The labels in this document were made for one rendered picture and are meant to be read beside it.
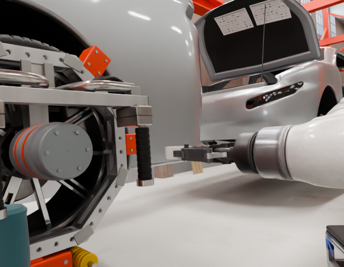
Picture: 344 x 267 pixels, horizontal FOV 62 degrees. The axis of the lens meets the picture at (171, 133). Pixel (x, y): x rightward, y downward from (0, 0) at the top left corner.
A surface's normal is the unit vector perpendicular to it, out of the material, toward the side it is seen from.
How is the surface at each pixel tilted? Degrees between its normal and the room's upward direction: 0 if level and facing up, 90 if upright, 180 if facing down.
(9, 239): 88
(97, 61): 90
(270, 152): 86
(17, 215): 102
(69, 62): 90
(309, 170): 115
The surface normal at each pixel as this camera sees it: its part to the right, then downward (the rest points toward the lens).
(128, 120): -0.69, 0.04
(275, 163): -0.66, 0.28
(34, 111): 0.72, -0.05
